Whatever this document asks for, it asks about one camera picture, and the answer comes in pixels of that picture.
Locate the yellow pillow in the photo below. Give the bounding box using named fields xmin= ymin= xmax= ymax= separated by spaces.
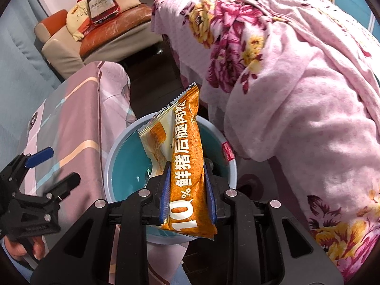
xmin=66 ymin=1 xmax=93 ymax=42

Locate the pink floral blanket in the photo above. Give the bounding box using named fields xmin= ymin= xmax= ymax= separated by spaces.
xmin=150 ymin=0 xmax=380 ymax=283

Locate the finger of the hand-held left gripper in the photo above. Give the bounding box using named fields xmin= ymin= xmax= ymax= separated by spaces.
xmin=32 ymin=171 xmax=81 ymax=212
xmin=0 ymin=147 xmax=54 ymax=182

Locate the teal trash bin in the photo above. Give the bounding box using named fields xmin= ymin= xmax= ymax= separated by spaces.
xmin=104 ymin=111 xmax=238 ymax=246

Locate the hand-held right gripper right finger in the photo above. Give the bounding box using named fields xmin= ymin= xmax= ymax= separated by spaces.
xmin=203 ymin=160 xmax=344 ymax=278

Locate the orange snack packet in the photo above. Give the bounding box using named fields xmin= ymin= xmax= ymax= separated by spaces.
xmin=138 ymin=83 xmax=218 ymax=240

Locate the person's left hand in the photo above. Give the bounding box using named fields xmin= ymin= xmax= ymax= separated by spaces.
xmin=4 ymin=238 xmax=46 ymax=261

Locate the pink grey plaid tablecloth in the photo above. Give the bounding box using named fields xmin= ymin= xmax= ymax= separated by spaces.
xmin=22 ymin=61 xmax=191 ymax=285

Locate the beige orange armchair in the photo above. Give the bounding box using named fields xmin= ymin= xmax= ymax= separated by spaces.
xmin=33 ymin=0 xmax=164 ymax=81

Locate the grey blue cloth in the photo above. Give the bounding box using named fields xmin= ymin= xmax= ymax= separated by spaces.
xmin=0 ymin=0 xmax=65 ymax=185

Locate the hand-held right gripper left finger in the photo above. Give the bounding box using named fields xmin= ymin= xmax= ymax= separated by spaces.
xmin=31 ymin=160 xmax=172 ymax=276

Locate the red bottle-shaped pillow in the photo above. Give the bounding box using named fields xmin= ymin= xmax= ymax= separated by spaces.
xmin=86 ymin=0 xmax=121 ymax=25

